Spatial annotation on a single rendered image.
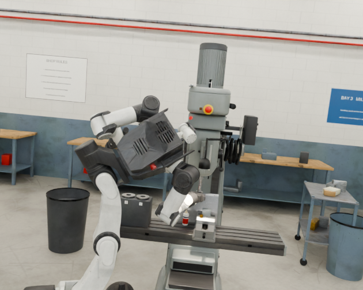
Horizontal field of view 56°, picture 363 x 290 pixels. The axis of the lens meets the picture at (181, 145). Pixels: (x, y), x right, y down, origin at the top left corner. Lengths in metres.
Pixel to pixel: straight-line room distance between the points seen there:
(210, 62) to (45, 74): 5.09
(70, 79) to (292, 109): 4.23
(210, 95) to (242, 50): 4.55
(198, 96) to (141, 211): 0.87
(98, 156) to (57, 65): 5.42
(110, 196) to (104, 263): 0.36
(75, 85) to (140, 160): 5.35
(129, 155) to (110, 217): 0.37
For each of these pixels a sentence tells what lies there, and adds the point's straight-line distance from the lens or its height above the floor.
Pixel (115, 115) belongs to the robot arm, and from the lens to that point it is 1.84.
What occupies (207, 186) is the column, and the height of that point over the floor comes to 1.13.
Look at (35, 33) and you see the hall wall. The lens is 7.34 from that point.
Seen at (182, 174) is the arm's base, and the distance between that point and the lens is 1.72.
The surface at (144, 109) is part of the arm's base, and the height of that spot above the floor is 1.74.
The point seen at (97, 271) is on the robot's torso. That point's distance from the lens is 2.00.
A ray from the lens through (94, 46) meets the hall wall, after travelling 6.89.
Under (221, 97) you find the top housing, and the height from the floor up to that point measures 1.84.
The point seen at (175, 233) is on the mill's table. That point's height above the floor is 0.91.
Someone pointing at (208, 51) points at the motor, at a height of 2.15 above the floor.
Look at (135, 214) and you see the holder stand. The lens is 2.39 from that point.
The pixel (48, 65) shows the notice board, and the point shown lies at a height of 2.17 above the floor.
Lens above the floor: 1.82
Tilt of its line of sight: 8 degrees down
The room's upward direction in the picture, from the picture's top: 5 degrees clockwise
